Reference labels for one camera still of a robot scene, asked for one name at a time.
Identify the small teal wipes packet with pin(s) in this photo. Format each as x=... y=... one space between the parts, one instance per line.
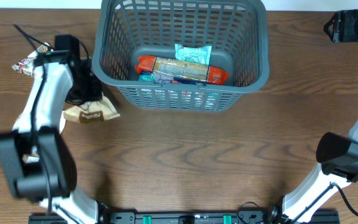
x=200 y=55

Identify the grey plastic basket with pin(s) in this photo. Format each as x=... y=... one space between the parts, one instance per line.
x=236 y=30

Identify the spaghetti pack red ends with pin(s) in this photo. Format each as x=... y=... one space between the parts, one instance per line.
x=182 y=69

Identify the Kleenex tissue multipack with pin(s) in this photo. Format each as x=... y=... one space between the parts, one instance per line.
x=157 y=78

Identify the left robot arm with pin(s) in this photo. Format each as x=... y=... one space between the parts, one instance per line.
x=52 y=180

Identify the treat bag top left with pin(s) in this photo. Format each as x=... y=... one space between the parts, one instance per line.
x=26 y=65

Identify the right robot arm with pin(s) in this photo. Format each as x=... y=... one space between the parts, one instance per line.
x=337 y=156

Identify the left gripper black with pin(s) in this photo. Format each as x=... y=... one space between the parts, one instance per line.
x=94 y=92

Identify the treat bag bottom left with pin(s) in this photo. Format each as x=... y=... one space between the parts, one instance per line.
x=33 y=155

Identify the treat bag beige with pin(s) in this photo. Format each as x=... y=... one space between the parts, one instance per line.
x=91 y=112

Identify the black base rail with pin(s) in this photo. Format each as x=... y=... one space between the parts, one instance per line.
x=248 y=216

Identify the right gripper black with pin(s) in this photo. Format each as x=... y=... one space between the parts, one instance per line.
x=344 y=22

